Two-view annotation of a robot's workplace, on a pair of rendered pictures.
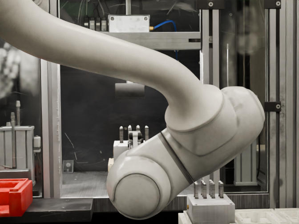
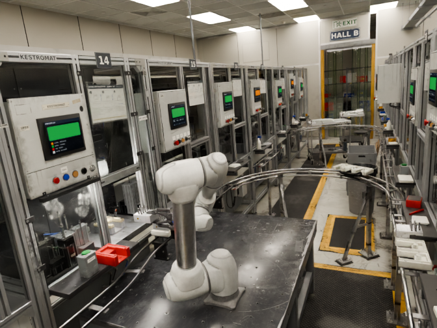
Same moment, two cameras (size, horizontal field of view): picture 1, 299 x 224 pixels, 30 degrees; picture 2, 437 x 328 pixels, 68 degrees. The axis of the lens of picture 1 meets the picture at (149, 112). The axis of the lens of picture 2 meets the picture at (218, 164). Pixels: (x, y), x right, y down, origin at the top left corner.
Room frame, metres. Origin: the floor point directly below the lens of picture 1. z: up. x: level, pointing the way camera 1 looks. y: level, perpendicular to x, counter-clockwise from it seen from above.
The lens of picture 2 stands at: (-0.05, 1.53, 1.81)
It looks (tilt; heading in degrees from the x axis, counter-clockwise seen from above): 14 degrees down; 298
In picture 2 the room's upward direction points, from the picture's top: 5 degrees counter-clockwise
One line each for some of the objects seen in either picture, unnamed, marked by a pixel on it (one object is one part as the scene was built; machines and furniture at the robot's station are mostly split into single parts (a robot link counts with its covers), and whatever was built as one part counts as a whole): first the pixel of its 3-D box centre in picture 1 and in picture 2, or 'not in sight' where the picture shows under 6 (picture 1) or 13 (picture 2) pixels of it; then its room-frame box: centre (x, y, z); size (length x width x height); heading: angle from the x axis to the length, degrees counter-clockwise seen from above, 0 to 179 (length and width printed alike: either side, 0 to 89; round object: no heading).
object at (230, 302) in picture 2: not in sight; (225, 290); (0.71, 0.14, 0.71); 0.22 x 0.18 x 0.06; 93
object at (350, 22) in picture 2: not in sight; (344, 23); (1.02, -8.23, 3.09); 0.60 x 0.04 x 0.20; 3
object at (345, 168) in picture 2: not in sight; (352, 171); (0.24, -1.90, 0.84); 0.37 x 0.14 x 0.10; 151
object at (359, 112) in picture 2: not in sight; (352, 129); (0.69, -6.89, 0.48); 0.84 x 0.58 x 0.97; 101
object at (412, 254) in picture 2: not in sight; (410, 252); (-0.19, -0.33, 0.84); 0.37 x 0.14 x 0.10; 93
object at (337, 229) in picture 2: not in sight; (348, 232); (0.31, -2.22, 0.01); 1.00 x 0.55 x 0.01; 93
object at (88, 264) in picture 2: not in sight; (86, 263); (1.32, 0.51, 0.97); 0.08 x 0.08 x 0.12; 3
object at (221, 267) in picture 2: not in sight; (220, 270); (0.72, 0.17, 0.85); 0.18 x 0.16 x 0.22; 50
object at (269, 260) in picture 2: not in sight; (221, 259); (0.92, -0.21, 0.66); 1.50 x 1.06 x 0.04; 93
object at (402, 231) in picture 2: not in sight; (408, 228); (-0.18, -0.45, 0.92); 0.13 x 0.10 x 0.09; 3
